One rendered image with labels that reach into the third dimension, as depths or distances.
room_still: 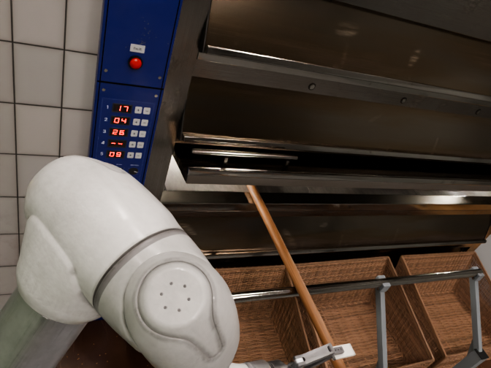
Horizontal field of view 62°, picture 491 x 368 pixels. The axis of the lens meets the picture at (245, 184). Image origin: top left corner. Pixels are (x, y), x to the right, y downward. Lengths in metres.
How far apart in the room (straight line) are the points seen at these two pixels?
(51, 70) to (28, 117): 0.14
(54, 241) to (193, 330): 0.20
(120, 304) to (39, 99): 0.74
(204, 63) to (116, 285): 0.75
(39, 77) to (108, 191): 0.62
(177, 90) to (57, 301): 0.71
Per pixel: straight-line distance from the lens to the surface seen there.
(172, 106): 1.13
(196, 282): 0.39
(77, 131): 1.15
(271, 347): 1.86
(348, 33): 1.23
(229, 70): 1.12
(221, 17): 1.05
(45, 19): 1.02
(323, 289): 1.33
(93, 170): 0.52
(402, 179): 1.50
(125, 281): 0.44
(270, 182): 1.20
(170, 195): 1.39
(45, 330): 0.57
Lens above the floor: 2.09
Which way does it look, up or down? 36 degrees down
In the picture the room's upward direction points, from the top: 22 degrees clockwise
